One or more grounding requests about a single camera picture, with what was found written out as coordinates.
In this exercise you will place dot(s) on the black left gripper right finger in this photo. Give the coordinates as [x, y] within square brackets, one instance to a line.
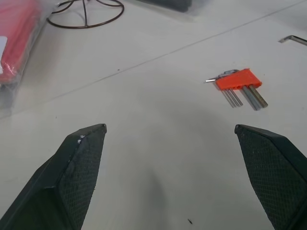
[273, 177]

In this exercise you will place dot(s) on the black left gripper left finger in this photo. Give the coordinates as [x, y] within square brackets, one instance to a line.
[60, 182]

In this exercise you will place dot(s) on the large steel hex key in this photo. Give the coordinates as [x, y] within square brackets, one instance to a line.
[251, 98]

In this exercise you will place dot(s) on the thin steel hex key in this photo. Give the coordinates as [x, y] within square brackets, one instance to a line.
[229, 98]
[237, 97]
[233, 98]

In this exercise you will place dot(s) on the orange hex key set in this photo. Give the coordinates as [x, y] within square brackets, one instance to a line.
[238, 80]

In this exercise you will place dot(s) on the metal hex key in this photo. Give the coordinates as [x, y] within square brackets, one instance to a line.
[296, 39]

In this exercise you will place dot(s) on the red item in plastic bag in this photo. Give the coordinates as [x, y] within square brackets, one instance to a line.
[16, 40]

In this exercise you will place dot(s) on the dark grey box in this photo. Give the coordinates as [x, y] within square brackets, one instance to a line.
[171, 4]

